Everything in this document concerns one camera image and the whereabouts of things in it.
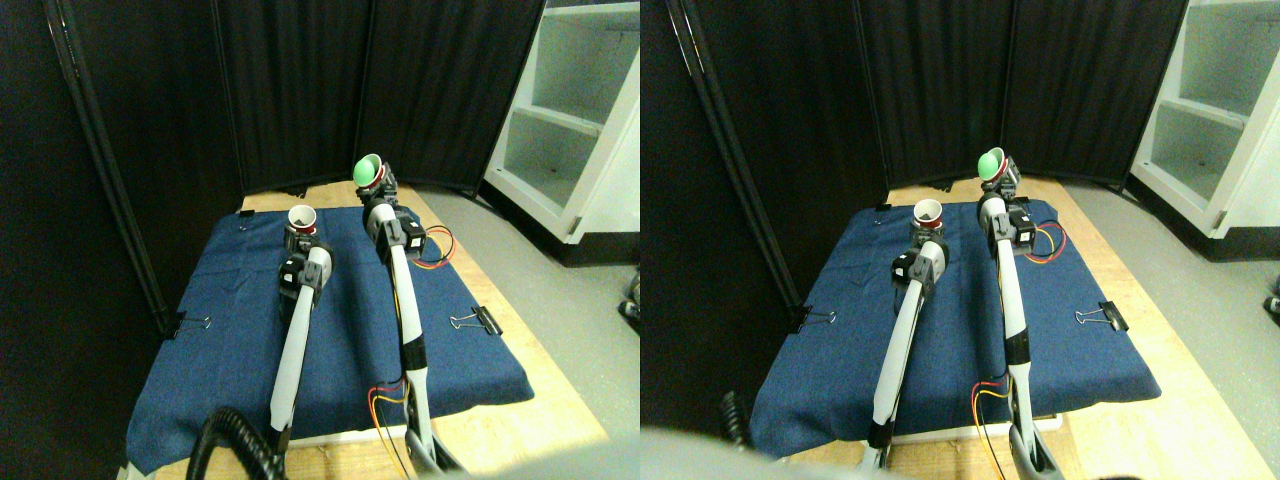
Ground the dark blue cloth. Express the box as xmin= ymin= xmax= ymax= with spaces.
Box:
xmin=748 ymin=198 xmax=1163 ymax=459
xmin=125 ymin=203 xmax=535 ymax=477

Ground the white shelf unit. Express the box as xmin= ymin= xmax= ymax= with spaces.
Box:
xmin=1130 ymin=0 xmax=1280 ymax=241
xmin=483 ymin=0 xmax=640 ymax=246

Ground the curtain stand pole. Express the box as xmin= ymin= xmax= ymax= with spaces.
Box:
xmin=45 ymin=0 xmax=173 ymax=337
xmin=668 ymin=0 xmax=803 ymax=313

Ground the orange wire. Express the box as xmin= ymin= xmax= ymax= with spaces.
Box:
xmin=420 ymin=226 xmax=455 ymax=269
xmin=1030 ymin=221 xmax=1068 ymax=264

